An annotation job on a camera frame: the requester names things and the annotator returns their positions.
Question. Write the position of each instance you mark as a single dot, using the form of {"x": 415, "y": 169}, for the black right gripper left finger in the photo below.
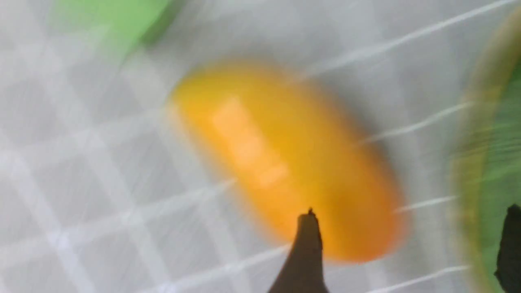
{"x": 302, "y": 271}

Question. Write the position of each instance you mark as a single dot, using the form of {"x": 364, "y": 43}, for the green foam cube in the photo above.
{"x": 131, "y": 23}

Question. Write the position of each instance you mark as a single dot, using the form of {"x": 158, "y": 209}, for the orange yellow toy mango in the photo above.
{"x": 291, "y": 149}

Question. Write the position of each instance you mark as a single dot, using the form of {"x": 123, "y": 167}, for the grey checked tablecloth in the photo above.
{"x": 100, "y": 194}

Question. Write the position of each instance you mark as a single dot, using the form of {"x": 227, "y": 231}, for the green glass leaf plate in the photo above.
{"x": 486, "y": 167}

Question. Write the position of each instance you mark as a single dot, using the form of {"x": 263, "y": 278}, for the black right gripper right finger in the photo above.
{"x": 508, "y": 272}

